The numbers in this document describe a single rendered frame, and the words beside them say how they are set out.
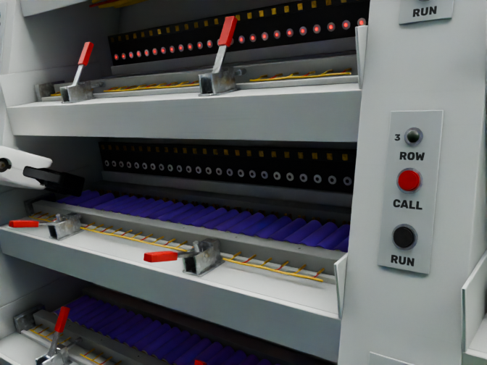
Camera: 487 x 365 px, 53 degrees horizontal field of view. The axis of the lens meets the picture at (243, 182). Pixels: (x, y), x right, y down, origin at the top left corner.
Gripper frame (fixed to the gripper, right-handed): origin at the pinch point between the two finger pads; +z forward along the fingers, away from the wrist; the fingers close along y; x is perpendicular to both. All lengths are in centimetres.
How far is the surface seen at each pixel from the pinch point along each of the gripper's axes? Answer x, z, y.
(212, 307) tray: 11.2, -4.1, -39.0
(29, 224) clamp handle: 7.0, -9.5, -9.8
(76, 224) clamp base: 5.9, -2.7, -10.0
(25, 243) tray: 10.2, -5.0, -2.1
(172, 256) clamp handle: 6.9, -8.7, -36.4
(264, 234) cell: 2.6, 1.9, -39.4
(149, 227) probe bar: 4.4, -1.7, -24.2
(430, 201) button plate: -1, -7, -60
